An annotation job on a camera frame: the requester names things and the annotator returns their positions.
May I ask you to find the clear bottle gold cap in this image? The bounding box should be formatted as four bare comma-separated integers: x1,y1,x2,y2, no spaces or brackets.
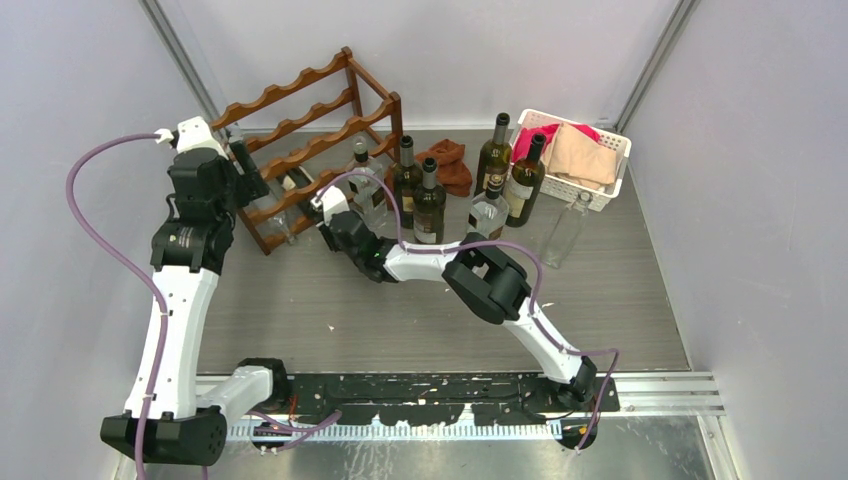
467,174,509,240

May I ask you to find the white plastic basket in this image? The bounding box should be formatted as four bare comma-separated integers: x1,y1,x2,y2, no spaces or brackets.
510,109,631,212

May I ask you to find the clear glass bottle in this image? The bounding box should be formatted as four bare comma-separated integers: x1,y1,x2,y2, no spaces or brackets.
254,194,297,248

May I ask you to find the pink cloth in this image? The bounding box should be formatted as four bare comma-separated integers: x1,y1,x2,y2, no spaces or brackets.
511,122,600,163

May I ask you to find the beige cloth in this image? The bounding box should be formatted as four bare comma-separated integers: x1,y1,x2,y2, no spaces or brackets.
542,125,617,190

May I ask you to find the aluminium frame rail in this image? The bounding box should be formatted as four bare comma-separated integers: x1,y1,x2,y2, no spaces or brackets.
228,371,725,448

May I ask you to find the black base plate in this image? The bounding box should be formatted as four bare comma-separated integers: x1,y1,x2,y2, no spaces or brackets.
254,372,620,427

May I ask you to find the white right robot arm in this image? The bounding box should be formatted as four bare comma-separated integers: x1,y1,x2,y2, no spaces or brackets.
319,211,598,411

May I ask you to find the brown suede cloth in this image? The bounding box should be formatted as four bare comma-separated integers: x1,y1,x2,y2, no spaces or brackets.
415,139,473,197

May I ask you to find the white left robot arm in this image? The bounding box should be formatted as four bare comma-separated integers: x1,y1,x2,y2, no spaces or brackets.
100,133,292,467

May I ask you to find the dark green wine bottle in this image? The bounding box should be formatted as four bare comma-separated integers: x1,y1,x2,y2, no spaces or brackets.
474,112,512,196

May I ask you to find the square clear bottle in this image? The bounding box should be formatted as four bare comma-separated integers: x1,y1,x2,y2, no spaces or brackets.
348,136,388,230

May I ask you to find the dark wine bottle cream label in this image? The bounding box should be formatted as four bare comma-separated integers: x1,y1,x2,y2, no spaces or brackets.
503,133,546,228

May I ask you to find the green wine bottle silver neck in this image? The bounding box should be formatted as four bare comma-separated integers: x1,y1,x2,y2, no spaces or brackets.
392,135,423,229

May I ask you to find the clear bottle front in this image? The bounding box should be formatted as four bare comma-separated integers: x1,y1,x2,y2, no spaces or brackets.
540,191,593,269

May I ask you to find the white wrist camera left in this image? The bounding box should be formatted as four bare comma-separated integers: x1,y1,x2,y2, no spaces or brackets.
154,116,226,163

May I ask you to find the wooden wine rack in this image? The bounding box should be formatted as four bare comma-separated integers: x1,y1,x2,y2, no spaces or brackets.
211,46,403,255

